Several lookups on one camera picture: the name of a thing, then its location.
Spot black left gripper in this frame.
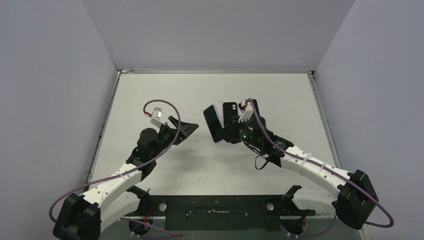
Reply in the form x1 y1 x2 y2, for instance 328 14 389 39
150 116 198 159

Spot purple phone black screen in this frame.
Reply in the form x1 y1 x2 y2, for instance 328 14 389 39
246 98 261 120

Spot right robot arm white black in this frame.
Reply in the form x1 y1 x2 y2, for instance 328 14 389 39
217 117 379 230

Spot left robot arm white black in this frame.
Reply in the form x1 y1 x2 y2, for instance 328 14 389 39
52 116 199 240

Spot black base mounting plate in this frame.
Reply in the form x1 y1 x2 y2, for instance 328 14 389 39
145 195 292 232

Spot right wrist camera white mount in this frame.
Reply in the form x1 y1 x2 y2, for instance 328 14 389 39
238 99 254 123

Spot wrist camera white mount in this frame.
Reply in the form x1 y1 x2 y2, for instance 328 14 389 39
238 99 254 123
145 107 166 129

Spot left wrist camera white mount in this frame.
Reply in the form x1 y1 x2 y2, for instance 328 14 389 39
145 107 166 129

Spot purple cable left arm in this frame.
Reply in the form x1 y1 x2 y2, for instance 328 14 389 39
48 99 182 223

